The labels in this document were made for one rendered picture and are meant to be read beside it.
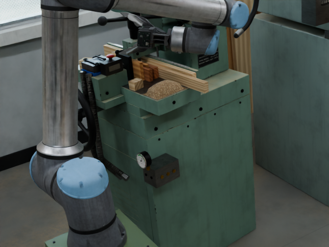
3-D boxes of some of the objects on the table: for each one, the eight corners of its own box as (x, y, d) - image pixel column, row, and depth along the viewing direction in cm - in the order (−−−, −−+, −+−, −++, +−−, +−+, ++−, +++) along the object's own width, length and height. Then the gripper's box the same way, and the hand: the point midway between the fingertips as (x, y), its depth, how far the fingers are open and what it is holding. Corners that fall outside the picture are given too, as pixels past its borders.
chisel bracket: (124, 60, 252) (121, 39, 248) (151, 50, 259) (148, 31, 255) (134, 63, 246) (132, 43, 243) (161, 54, 254) (159, 34, 250)
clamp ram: (106, 78, 247) (103, 57, 243) (121, 72, 251) (118, 51, 247) (119, 83, 241) (115, 61, 237) (134, 77, 245) (131, 56, 241)
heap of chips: (142, 94, 229) (141, 85, 228) (171, 83, 237) (170, 73, 235) (157, 100, 223) (156, 90, 221) (186, 88, 230) (185, 79, 229)
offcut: (144, 87, 235) (142, 79, 234) (135, 90, 233) (134, 83, 231) (137, 85, 238) (136, 77, 236) (129, 89, 235) (128, 81, 234)
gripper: (170, 12, 214) (115, 8, 217) (167, 68, 220) (113, 62, 223) (175, 10, 222) (122, 5, 226) (171, 63, 228) (119, 58, 232)
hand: (119, 32), depth 227 cm, fingers open, 14 cm apart
